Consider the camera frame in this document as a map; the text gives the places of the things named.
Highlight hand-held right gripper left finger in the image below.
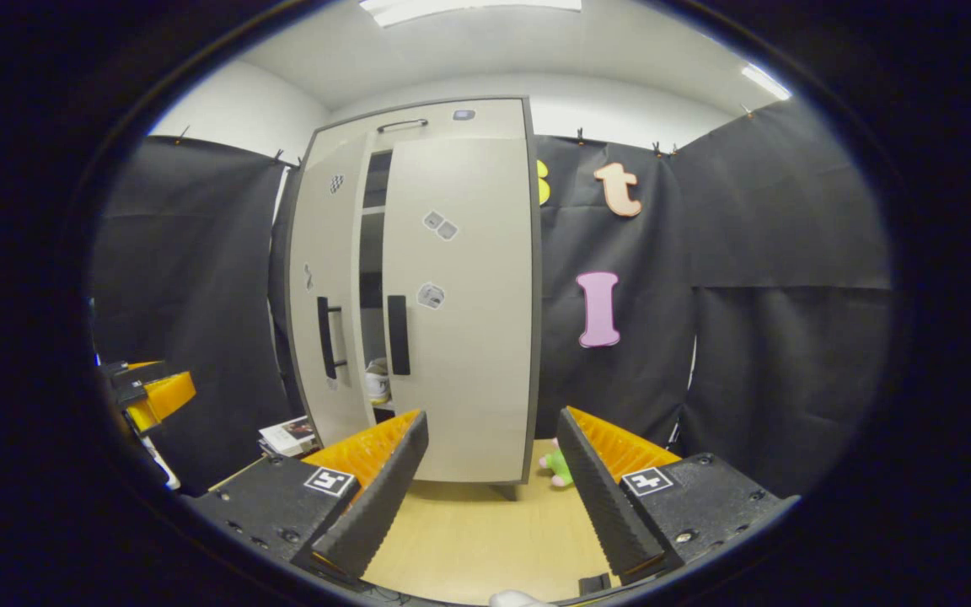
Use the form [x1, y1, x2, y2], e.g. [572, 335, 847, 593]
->
[186, 411, 430, 583]

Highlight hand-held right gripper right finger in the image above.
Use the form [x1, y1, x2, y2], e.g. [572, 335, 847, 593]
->
[555, 407, 798, 588]

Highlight white canvas shoe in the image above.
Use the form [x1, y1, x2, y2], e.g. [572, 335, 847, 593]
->
[365, 358, 392, 406]

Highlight shoe cabinet door square stickers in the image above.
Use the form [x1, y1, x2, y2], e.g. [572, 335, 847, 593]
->
[380, 137, 533, 484]

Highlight shoe cabinet door checkered sticker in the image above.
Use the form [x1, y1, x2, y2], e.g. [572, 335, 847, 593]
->
[287, 135, 377, 448]

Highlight grey shoe cabinet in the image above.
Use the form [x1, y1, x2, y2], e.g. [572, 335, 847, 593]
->
[283, 95, 544, 498]

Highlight grey cabinet drawer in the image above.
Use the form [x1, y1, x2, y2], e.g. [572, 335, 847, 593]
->
[310, 99, 527, 161]

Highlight pink star plush toy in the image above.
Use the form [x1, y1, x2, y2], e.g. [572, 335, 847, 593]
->
[538, 438, 575, 490]

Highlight white flat object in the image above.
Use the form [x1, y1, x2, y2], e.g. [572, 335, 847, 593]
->
[140, 434, 183, 492]

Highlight printed magazine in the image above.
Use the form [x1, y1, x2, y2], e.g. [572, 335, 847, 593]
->
[258, 415, 324, 459]

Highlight ceiling light panel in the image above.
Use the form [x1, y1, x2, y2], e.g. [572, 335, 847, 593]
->
[741, 63, 792, 102]
[359, 0, 583, 28]

